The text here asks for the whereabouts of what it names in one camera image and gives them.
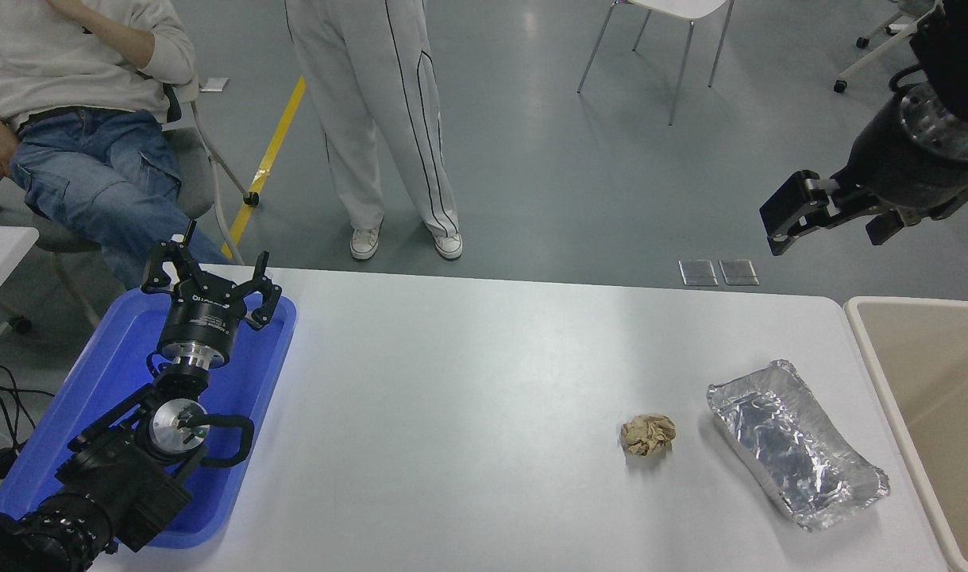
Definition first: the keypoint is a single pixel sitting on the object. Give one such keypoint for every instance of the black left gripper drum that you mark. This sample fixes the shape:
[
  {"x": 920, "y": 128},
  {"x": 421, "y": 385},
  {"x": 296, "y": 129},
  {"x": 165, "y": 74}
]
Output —
[{"x": 202, "y": 326}]

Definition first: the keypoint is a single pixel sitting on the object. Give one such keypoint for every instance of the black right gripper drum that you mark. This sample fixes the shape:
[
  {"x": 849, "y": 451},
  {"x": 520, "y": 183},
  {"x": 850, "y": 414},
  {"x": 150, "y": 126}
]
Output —
[{"x": 904, "y": 171}]

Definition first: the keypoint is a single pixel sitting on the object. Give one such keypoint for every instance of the silver foil tray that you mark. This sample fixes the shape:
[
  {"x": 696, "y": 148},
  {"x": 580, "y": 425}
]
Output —
[{"x": 793, "y": 445}]

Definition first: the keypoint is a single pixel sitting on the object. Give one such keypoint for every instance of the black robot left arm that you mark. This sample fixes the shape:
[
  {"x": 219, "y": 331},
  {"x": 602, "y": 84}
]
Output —
[{"x": 118, "y": 477}]

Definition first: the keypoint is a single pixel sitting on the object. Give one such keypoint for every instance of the metal floor plate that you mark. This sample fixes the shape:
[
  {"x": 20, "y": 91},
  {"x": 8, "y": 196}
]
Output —
[
  {"x": 698, "y": 272},
  {"x": 739, "y": 272}
]

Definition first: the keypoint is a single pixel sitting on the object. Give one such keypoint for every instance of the white-framed wheeled chair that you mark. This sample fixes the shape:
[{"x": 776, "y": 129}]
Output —
[{"x": 873, "y": 59}]

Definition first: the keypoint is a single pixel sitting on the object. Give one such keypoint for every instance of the blue plastic tray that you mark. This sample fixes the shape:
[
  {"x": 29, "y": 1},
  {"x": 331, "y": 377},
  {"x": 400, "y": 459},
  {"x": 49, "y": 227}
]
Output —
[{"x": 94, "y": 381}]

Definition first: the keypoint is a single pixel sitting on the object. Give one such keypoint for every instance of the seated person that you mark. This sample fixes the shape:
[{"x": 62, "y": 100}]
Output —
[{"x": 79, "y": 159}]

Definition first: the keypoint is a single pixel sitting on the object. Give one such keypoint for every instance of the large pale bin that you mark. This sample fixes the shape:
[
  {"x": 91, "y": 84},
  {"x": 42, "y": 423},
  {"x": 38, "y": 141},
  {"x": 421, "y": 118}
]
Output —
[{"x": 936, "y": 397}]

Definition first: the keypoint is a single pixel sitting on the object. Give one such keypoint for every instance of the standing person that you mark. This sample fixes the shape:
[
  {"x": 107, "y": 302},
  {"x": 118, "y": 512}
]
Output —
[{"x": 372, "y": 103}]

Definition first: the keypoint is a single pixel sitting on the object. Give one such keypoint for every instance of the white chair with metal legs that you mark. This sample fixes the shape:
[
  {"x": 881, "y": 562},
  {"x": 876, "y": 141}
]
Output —
[{"x": 682, "y": 8}]

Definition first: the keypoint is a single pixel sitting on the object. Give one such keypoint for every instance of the crumpled tan paper ball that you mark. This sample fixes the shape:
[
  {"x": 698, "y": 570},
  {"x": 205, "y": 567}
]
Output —
[{"x": 648, "y": 434}]

